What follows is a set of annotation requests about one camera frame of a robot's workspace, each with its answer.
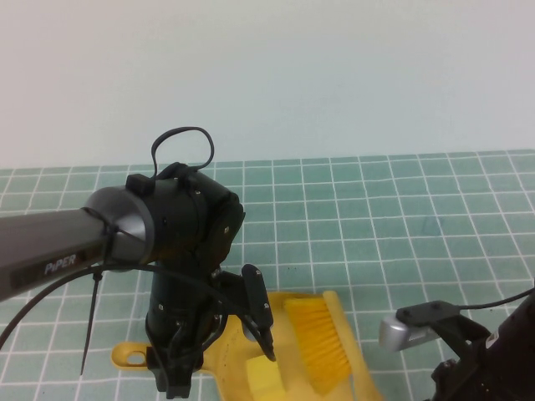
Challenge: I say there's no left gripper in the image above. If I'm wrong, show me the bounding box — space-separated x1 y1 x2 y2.
144 266 229 400

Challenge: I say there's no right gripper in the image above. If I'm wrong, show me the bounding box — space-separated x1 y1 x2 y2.
430 287 535 401

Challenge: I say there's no yellow plastic dustpan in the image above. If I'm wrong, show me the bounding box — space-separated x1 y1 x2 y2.
110 292 356 401

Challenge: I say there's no small yellow foam cube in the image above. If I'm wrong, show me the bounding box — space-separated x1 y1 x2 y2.
245 355 286 401

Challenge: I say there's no yellow hand brush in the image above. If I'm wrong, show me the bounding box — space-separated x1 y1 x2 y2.
283 291 384 401

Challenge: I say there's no black zip tie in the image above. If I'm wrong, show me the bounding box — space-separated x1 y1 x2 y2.
81 206 120 375

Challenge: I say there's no green checked tablecloth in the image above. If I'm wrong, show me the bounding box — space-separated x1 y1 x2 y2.
0 152 535 401

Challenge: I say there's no right camera black cable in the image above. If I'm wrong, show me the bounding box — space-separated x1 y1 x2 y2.
457 289 535 312

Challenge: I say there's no camera black cable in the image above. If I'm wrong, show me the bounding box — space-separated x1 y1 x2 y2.
0 262 278 363
457 289 535 312

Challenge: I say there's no right black camera mount bracket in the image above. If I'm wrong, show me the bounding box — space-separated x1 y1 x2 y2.
395 300 492 360

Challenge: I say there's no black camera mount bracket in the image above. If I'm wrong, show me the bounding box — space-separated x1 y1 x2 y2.
211 262 275 335
395 300 492 360

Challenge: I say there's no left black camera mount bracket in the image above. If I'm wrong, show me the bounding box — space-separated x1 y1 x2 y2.
211 262 275 335

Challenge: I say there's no left camera black cable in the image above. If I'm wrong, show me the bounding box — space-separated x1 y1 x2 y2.
0 262 278 363

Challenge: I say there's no black cable clip block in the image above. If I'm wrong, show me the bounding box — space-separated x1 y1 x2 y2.
126 174 154 195

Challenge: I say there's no left gripper black cable loop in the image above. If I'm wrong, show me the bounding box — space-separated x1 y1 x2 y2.
150 127 215 179

